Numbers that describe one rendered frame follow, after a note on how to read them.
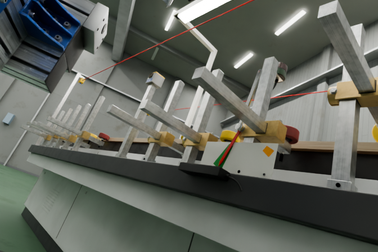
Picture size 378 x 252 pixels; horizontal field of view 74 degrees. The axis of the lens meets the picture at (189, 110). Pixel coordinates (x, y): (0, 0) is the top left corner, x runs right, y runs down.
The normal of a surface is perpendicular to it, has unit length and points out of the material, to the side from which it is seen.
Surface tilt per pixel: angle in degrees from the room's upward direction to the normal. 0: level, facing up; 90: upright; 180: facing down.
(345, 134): 90
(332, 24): 180
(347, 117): 90
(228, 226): 90
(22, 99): 90
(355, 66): 180
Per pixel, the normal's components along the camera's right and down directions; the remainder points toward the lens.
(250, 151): -0.67, -0.49
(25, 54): 0.34, -0.26
